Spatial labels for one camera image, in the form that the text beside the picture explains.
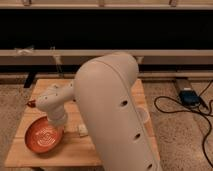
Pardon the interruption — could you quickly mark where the black cable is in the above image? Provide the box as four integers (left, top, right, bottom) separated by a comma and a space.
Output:
153, 79, 213, 169

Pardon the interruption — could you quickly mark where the white plastic cup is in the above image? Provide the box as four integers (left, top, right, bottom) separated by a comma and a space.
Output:
137, 107, 149, 123

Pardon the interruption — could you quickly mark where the long wooden shelf rail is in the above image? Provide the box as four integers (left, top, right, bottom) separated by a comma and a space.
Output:
0, 49, 213, 65

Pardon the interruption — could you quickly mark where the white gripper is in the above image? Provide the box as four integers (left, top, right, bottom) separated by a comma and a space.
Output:
47, 111, 68, 127

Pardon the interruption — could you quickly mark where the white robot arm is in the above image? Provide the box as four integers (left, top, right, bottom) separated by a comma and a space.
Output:
36, 53, 162, 171

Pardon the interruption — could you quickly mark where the wooden table board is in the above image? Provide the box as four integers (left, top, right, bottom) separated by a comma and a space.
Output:
4, 79, 160, 168

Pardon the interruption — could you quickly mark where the black power adapter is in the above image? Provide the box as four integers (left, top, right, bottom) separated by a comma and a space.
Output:
179, 90, 200, 106

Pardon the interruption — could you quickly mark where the orange ceramic bowl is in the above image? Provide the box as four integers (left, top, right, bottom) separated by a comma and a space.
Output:
24, 116, 64, 154

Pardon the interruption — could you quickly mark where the white sponge block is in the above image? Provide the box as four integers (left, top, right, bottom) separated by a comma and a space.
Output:
78, 124, 88, 137

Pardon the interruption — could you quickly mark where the red chili pepper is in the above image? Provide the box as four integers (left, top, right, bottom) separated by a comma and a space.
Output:
26, 100, 36, 108

